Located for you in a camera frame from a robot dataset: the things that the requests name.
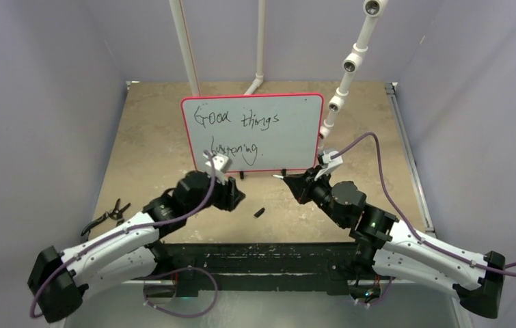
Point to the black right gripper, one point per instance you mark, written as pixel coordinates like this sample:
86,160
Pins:
302,184

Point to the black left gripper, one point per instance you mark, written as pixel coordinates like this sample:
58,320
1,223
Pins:
229,195

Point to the black marker cap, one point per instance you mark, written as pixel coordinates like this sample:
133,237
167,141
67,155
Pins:
260,212

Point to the pink-framed whiteboard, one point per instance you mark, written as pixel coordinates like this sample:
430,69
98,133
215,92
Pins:
259,133

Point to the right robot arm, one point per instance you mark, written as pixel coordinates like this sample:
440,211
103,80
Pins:
389,247

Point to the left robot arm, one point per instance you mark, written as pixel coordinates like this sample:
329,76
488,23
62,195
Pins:
59,279

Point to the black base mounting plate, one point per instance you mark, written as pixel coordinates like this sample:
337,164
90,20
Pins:
331,268

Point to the white PVC pole middle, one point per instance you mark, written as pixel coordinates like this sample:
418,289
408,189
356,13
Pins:
260,43

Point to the black pliers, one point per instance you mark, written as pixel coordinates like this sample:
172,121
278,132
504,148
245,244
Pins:
116,214

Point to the white PVC pole with fittings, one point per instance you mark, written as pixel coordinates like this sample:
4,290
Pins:
374,10

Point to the white PVC pole left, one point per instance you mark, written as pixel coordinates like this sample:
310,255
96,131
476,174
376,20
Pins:
180,24

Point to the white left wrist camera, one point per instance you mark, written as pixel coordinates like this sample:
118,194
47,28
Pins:
220,163

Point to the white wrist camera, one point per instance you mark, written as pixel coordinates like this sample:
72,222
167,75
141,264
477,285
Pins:
328,162
220,163

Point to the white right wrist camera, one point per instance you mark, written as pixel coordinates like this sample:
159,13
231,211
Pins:
328,162

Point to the aluminium frame rail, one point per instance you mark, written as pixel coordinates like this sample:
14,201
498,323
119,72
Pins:
210,299

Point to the right side aluminium rail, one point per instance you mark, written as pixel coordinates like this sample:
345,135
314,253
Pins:
427,224

